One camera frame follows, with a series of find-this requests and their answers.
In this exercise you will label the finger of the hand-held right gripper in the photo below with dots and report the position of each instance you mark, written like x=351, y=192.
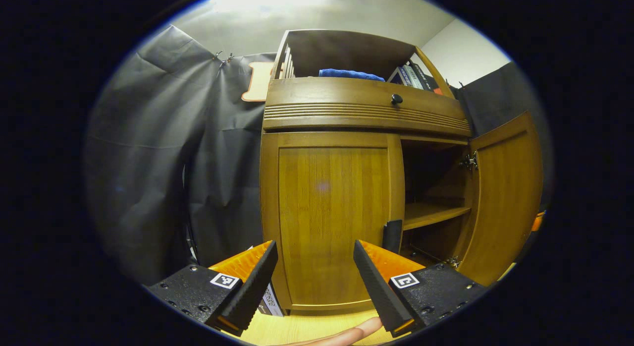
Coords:
x=538, y=221

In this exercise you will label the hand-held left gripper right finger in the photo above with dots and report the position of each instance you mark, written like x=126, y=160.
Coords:
x=379, y=291

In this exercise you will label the black drawer knob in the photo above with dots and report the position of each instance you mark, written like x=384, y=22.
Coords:
x=396, y=99

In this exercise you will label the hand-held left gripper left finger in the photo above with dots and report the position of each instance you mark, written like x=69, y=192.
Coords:
x=255, y=291

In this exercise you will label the wooden double-door shoe cabinet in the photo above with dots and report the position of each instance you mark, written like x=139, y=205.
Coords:
x=346, y=51

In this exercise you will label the black backdrop cloth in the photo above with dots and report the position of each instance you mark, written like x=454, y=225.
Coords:
x=148, y=162

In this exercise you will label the wooden cabinet drawer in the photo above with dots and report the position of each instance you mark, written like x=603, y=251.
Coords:
x=322, y=95

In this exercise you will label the grey-spined book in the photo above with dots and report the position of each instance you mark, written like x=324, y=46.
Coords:
x=411, y=77

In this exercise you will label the blue-spined book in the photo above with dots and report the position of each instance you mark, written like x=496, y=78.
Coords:
x=397, y=77

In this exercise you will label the blue folded cloth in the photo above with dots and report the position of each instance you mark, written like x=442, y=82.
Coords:
x=349, y=74

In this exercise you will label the metal door hinge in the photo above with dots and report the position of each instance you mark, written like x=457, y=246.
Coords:
x=452, y=262
x=468, y=161

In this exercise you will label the wooden cabinet door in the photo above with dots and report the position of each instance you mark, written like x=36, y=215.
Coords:
x=505, y=197
x=327, y=212

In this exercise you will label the dark-spined book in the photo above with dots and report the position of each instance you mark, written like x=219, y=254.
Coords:
x=425, y=79

